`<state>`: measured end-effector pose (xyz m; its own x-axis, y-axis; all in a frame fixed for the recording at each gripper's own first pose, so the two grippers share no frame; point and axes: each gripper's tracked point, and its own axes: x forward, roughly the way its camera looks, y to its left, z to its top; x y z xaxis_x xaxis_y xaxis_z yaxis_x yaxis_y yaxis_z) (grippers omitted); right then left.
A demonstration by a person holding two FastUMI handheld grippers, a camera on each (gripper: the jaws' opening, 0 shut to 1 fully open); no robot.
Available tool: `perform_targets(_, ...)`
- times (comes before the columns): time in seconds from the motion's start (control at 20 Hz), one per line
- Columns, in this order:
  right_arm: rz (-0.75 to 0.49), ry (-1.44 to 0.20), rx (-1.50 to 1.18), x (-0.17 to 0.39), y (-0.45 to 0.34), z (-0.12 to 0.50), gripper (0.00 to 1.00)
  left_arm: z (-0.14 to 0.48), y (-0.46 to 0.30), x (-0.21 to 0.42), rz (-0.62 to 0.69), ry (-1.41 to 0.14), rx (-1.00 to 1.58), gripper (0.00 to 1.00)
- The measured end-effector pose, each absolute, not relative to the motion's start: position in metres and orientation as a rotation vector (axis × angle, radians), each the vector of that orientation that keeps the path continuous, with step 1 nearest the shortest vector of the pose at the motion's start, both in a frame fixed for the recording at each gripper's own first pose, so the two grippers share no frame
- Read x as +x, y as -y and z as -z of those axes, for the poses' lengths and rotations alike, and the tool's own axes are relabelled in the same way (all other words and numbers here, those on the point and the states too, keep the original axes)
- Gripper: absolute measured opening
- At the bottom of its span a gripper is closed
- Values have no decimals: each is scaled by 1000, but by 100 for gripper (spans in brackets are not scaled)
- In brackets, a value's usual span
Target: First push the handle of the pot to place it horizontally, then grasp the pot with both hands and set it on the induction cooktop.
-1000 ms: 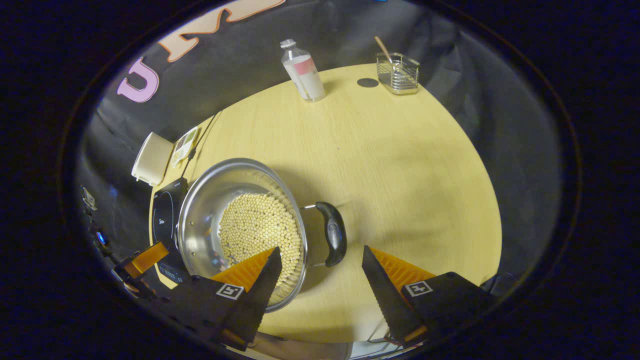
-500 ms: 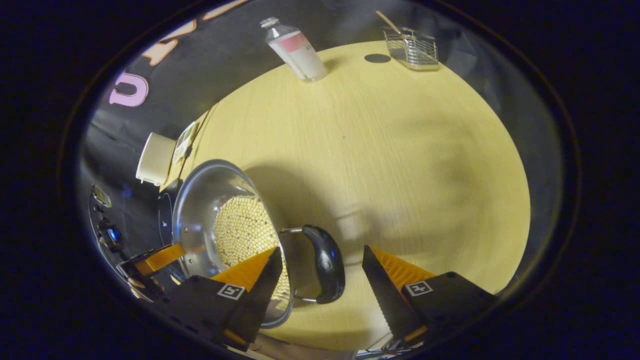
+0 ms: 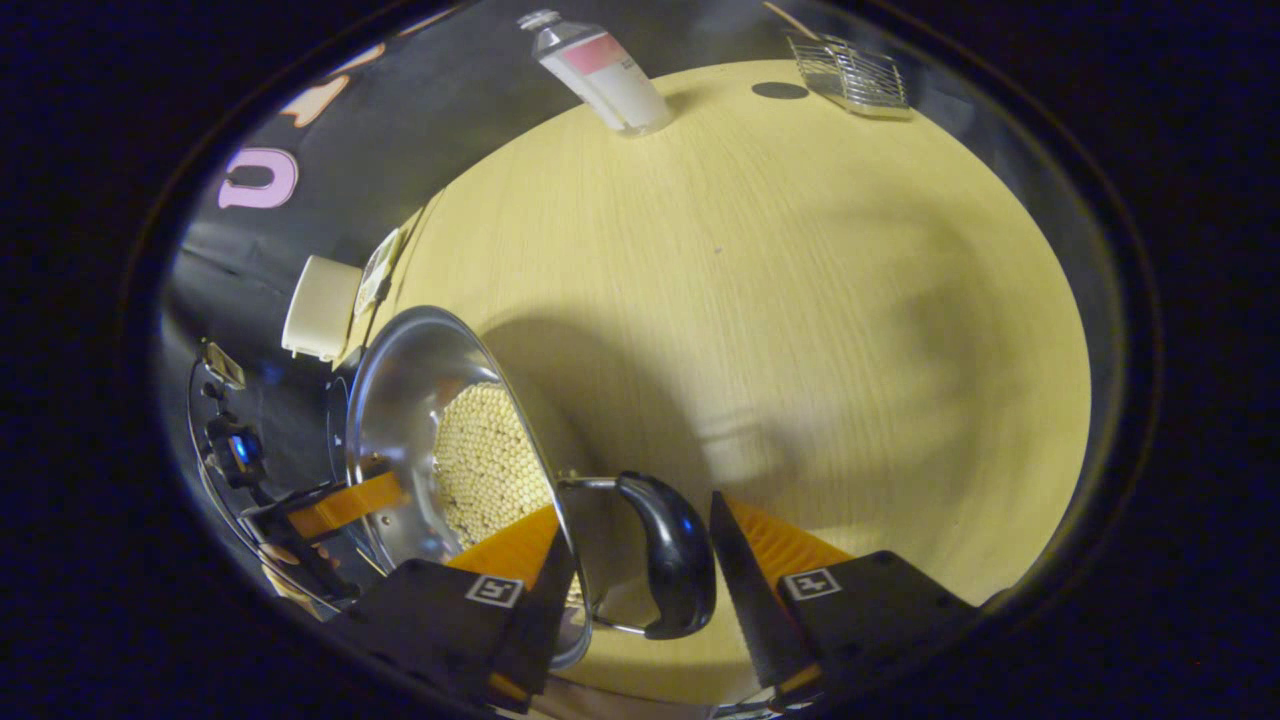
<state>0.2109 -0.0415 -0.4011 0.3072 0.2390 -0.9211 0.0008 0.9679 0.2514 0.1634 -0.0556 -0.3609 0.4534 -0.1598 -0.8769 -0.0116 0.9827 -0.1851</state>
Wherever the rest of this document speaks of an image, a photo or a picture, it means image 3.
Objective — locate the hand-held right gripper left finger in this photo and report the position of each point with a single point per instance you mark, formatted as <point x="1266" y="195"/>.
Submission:
<point x="430" y="610"/>

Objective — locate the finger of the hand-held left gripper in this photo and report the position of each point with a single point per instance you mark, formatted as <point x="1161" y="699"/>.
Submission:
<point x="350" y="503"/>

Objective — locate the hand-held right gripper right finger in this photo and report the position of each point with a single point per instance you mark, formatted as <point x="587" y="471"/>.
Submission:
<point x="745" y="590"/>

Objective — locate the stainless steel pot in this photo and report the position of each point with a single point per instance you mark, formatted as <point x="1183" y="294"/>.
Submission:
<point x="400" y="400"/>

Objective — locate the pile of yellow beans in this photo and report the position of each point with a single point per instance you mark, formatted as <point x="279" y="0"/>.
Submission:
<point x="490" y="460"/>

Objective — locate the white toaster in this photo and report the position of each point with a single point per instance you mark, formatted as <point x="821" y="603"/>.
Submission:
<point x="320" y="310"/>

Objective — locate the white divided seed tray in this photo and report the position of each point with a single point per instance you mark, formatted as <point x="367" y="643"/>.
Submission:
<point x="378" y="272"/>

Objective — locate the black backdrop cloth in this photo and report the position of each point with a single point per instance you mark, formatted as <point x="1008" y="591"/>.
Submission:
<point x="330" y="110"/>

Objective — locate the clear bottle pink label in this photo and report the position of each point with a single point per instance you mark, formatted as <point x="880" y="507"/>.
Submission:
<point x="610" y="80"/>

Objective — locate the small black round disc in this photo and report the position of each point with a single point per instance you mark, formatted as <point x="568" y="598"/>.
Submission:
<point x="780" y="90"/>

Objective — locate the wooden stick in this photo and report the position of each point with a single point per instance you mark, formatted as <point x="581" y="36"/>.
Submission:
<point x="790" y="18"/>

